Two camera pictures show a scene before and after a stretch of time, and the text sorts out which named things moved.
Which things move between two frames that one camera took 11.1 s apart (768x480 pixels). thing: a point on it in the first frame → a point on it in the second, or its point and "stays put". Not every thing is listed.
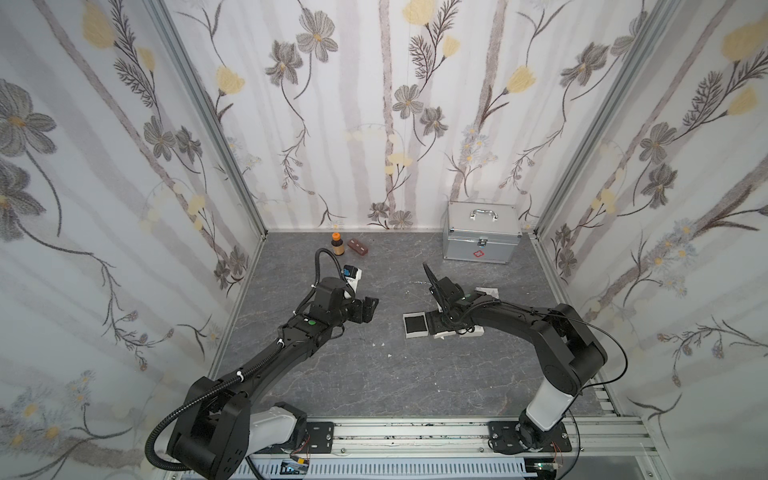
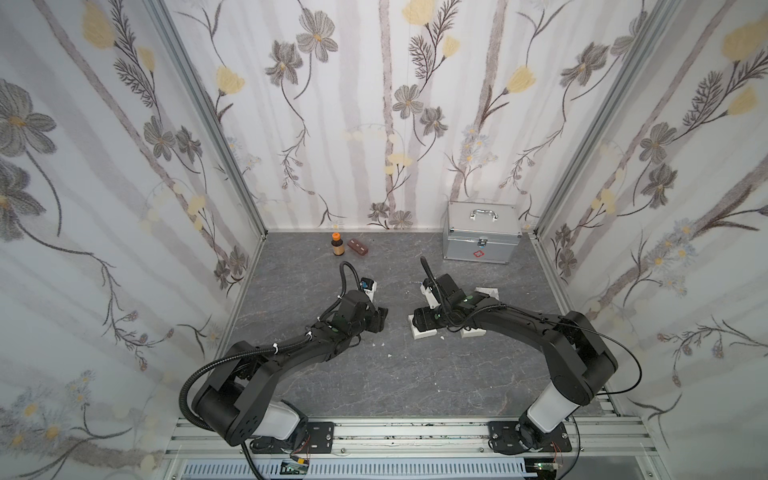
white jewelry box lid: [488, 290] stays put
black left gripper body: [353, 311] → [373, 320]
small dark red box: [357, 247] stays put
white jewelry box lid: [478, 332] stays put
